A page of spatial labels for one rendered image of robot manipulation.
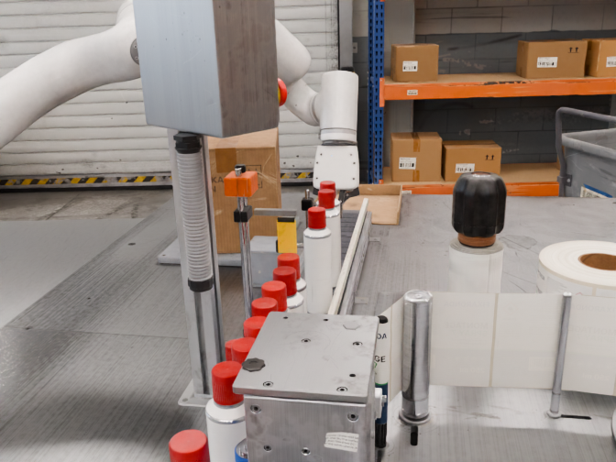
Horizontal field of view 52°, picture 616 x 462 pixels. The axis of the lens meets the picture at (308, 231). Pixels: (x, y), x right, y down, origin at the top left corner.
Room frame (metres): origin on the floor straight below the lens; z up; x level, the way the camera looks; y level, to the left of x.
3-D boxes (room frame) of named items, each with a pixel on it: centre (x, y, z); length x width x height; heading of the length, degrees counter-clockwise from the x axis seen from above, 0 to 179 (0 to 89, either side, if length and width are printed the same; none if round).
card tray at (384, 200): (1.91, -0.16, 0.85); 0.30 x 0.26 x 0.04; 170
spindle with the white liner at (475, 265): (0.96, -0.27, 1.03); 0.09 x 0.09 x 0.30
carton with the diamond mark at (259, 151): (1.65, 0.19, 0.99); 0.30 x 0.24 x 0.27; 1
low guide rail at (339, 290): (1.21, -0.07, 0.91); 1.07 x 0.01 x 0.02; 170
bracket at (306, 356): (0.50, 0.00, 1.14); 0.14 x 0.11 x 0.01; 170
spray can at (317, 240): (1.10, -0.02, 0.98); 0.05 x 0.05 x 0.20
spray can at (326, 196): (1.22, -0.04, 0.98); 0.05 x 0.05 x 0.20
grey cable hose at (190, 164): (0.79, 0.15, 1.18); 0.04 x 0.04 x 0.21
